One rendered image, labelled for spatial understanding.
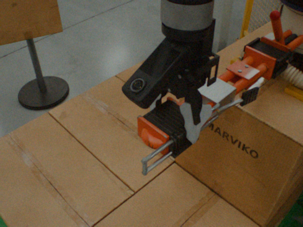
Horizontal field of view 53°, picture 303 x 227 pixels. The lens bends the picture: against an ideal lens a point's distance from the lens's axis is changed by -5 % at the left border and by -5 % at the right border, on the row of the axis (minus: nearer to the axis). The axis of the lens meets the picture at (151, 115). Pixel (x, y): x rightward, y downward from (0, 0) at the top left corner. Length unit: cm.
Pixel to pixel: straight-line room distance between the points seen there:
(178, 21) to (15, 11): 151
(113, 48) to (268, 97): 220
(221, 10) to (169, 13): 210
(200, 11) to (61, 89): 211
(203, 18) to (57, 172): 92
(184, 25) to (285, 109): 51
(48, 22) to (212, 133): 126
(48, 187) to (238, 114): 72
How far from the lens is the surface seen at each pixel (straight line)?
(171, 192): 113
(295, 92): 93
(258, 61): 79
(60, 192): 117
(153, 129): 54
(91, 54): 290
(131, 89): 45
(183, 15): 43
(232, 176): 102
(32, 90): 255
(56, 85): 253
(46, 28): 193
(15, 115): 241
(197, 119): 51
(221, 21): 256
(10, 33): 193
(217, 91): 65
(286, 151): 84
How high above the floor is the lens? 148
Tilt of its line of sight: 42 degrees down
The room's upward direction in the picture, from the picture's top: straight up
